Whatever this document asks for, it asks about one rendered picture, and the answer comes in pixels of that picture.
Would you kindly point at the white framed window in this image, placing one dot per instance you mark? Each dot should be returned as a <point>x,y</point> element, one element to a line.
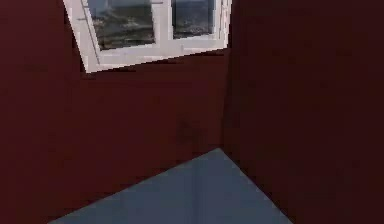
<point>163,30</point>

